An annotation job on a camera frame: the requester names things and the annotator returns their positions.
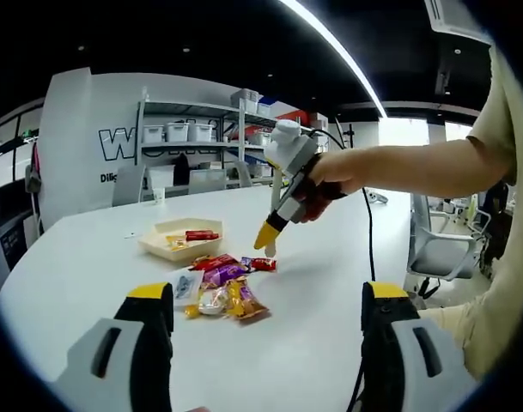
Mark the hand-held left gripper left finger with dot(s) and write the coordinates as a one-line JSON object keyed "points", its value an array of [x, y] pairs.
{"points": [[153, 326]]}

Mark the coat stand with grey bag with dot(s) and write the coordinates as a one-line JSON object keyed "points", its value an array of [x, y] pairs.
{"points": [[32, 180]]}

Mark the small red food packet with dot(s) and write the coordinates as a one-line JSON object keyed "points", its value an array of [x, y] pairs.
{"points": [[263, 264]]}

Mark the black bag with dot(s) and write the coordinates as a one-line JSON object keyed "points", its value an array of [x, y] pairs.
{"points": [[181, 169]]}

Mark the person in beige shirt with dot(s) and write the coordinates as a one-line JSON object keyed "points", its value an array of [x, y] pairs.
{"points": [[501, 300]]}

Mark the ceiling light strip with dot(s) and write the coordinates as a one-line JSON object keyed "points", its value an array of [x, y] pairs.
{"points": [[382, 109]]}

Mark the white paper cup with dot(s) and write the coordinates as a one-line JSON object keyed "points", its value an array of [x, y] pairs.
{"points": [[158, 196]]}

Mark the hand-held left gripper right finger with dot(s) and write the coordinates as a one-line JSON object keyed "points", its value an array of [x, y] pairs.
{"points": [[385, 326]]}

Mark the grey chair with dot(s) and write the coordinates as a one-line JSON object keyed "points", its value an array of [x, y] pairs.
{"points": [[207, 180], [128, 184]]}

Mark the orange-brown food packet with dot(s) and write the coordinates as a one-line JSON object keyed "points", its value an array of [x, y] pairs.
{"points": [[248, 304]]}

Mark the row of white storage bins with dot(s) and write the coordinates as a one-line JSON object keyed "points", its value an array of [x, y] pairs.
{"points": [[177, 132]]}

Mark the white office chair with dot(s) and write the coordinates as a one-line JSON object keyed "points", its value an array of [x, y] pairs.
{"points": [[441, 253]]}

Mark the black tripod stand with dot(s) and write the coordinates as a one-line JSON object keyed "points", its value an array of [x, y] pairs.
{"points": [[351, 133]]}

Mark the ceiling air conditioner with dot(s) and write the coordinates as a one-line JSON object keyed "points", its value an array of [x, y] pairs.
{"points": [[454, 17]]}

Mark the dark grey counter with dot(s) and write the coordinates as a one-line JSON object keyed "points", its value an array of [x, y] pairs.
{"points": [[12, 244]]}

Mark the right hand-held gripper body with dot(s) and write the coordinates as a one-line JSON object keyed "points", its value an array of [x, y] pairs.
{"points": [[291, 150]]}

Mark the person's right hand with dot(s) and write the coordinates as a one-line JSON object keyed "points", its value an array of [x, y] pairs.
{"points": [[338, 171]]}

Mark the white game controller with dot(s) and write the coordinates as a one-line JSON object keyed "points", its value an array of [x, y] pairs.
{"points": [[379, 197]]}

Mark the white logo wall panel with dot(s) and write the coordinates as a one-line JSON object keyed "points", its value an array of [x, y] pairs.
{"points": [[72, 129]]}

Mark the red stick food packet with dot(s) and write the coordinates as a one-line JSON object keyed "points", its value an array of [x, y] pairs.
{"points": [[201, 235]]}

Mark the beige paper container tray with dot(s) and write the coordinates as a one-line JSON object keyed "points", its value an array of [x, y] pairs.
{"points": [[158, 242]]}

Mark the metal shelf rack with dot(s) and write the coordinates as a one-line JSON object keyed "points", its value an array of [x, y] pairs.
{"points": [[241, 129]]}

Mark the person's left hand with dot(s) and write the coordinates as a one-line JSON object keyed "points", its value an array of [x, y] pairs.
{"points": [[198, 409]]}

